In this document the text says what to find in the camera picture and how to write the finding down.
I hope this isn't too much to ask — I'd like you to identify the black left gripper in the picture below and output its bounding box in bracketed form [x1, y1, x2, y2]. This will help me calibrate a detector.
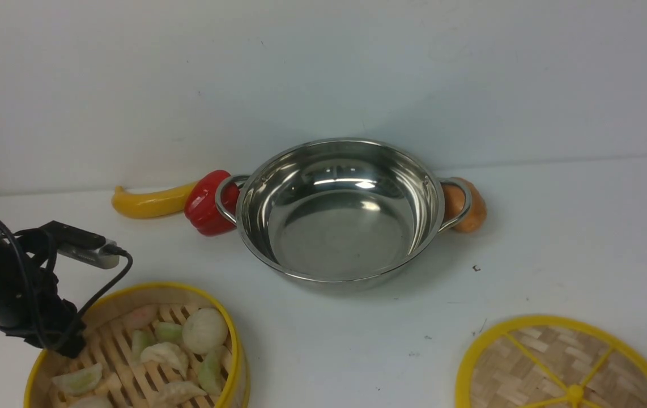
[0, 222, 86, 358]

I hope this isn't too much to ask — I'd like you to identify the yellow rimmed bamboo steamer basket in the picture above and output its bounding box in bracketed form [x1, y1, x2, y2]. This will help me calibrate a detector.
[23, 282, 250, 407]

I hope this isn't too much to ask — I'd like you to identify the yellow woven bamboo steamer lid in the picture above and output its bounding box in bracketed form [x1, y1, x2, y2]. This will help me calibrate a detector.
[454, 315, 647, 407]

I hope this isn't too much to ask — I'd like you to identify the stainless steel pot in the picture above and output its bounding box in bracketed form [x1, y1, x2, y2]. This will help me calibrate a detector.
[215, 138, 475, 292]

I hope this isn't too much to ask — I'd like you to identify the green dumpling left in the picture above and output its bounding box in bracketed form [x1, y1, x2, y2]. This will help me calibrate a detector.
[51, 363, 104, 397]

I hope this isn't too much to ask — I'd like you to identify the yellow squash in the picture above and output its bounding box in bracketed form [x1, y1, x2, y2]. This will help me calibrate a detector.
[111, 182, 197, 219]

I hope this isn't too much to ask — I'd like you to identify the pink tinted dumpling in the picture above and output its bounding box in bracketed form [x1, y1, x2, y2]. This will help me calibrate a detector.
[122, 304, 159, 330]

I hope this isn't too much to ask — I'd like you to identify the green dumpling centre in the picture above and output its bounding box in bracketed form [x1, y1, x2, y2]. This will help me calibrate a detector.
[131, 330, 157, 365]

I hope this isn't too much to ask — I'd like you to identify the green dumpling near pink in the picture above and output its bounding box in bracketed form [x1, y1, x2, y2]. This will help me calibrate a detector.
[154, 322, 183, 344]

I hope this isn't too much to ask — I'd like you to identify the white crescent dumpling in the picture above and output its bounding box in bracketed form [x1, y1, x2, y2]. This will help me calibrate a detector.
[140, 342, 189, 377]

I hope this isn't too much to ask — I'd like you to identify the red bell pepper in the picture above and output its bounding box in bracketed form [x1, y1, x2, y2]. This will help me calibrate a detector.
[184, 169, 235, 237]

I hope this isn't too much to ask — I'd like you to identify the white pleated dumpling lower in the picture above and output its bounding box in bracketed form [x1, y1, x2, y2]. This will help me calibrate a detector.
[150, 381, 207, 407]

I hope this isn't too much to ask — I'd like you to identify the round white bun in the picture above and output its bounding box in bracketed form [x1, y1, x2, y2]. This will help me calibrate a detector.
[182, 308, 229, 355]

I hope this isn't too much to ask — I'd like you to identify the green dumpling right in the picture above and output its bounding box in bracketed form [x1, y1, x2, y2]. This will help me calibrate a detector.
[197, 346, 225, 397]

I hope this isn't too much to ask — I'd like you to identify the orange round fruit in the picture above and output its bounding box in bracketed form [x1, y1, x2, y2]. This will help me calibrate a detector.
[442, 178, 487, 233]

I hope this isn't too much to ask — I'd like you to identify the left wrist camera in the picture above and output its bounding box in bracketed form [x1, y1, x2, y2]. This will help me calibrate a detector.
[40, 220, 120, 270]

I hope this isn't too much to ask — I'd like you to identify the black left camera cable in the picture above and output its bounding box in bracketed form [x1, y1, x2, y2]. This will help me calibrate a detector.
[0, 198, 134, 352]

